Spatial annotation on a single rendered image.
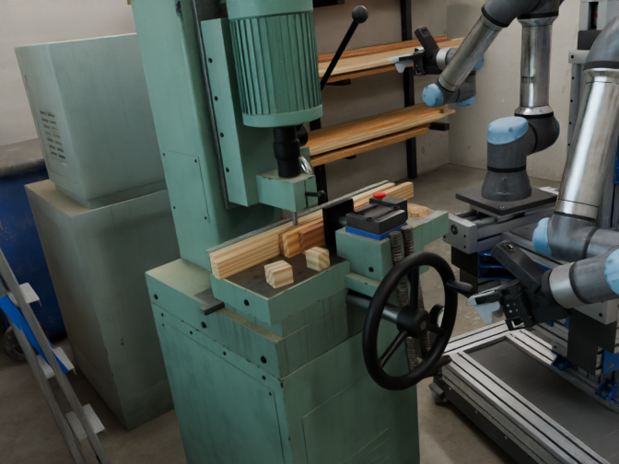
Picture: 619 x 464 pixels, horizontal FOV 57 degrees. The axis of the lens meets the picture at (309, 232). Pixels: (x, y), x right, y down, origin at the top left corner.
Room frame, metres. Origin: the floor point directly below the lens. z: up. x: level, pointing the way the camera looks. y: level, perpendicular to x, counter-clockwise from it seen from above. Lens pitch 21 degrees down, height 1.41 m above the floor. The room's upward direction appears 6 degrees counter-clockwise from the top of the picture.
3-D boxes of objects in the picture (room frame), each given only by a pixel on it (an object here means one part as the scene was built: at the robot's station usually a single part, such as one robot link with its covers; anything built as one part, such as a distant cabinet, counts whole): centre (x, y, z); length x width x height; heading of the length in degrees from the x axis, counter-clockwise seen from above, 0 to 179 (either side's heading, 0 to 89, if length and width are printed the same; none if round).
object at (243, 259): (1.33, -0.05, 0.92); 0.66 x 0.02 x 0.04; 130
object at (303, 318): (1.22, -0.01, 0.82); 0.40 x 0.21 x 0.04; 130
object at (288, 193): (1.28, 0.04, 1.03); 0.14 x 0.07 x 0.09; 40
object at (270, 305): (1.23, -0.10, 0.87); 0.61 x 0.30 x 0.06; 130
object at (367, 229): (1.17, -0.16, 0.99); 0.13 x 0.11 x 0.06; 130
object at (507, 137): (1.71, -0.64, 0.98); 0.13 x 0.12 x 0.14; 125
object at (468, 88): (1.99, -0.57, 1.12); 0.11 x 0.08 x 0.11; 125
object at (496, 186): (1.71, -0.63, 0.87); 0.15 x 0.15 x 0.10
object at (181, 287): (1.36, 0.11, 0.76); 0.57 x 0.45 x 0.09; 40
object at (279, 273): (1.07, 0.07, 0.92); 0.04 x 0.04 x 0.04; 27
